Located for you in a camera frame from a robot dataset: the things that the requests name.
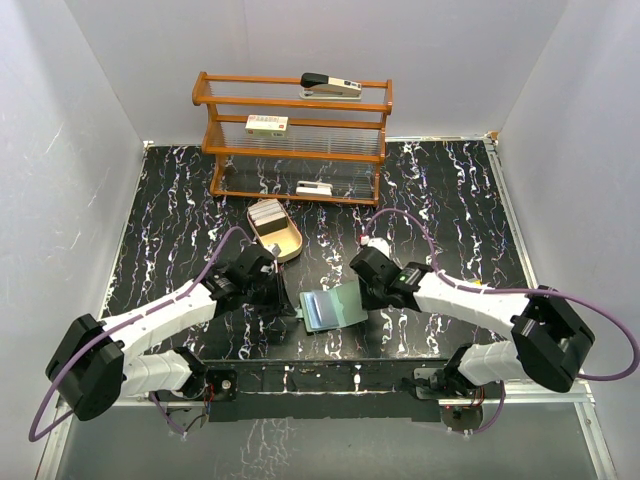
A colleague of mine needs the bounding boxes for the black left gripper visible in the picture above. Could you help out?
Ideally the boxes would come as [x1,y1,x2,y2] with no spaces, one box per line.
[244,268,296,317]

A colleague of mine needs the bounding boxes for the mint green card holder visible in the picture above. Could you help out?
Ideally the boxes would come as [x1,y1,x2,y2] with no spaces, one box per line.
[296,281,368,333]

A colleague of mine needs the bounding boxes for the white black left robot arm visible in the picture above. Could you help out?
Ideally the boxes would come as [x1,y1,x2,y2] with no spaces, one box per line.
[45,244,293,421]

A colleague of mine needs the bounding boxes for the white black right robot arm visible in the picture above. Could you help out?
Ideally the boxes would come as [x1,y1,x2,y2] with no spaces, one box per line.
[350,246,595,397]

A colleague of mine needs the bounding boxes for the beige oval card tray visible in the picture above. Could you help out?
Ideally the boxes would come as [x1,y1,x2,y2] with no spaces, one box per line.
[247,203,303,263]

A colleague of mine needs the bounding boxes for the stack of credit cards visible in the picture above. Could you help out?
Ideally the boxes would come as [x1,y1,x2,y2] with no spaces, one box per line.
[248,199,288,235]

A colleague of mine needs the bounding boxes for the black front base bar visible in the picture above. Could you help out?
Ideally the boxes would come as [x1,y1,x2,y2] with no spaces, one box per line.
[206,358,444,423]

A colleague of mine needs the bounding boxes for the wooden three-tier shelf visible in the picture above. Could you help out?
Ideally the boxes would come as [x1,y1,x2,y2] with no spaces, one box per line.
[192,72,393,205]

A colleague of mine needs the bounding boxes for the white red staples box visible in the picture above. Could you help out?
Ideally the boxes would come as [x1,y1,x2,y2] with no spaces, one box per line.
[245,114,289,138]

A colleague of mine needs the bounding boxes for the black grey stapler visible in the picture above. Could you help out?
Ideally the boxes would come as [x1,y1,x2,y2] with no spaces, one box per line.
[299,72,362,101]

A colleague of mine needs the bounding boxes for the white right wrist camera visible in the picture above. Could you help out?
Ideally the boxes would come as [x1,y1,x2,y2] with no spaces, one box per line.
[359,235,391,258]

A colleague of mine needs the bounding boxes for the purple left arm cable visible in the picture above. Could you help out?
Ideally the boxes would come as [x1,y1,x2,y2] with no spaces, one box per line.
[28,225,256,443]

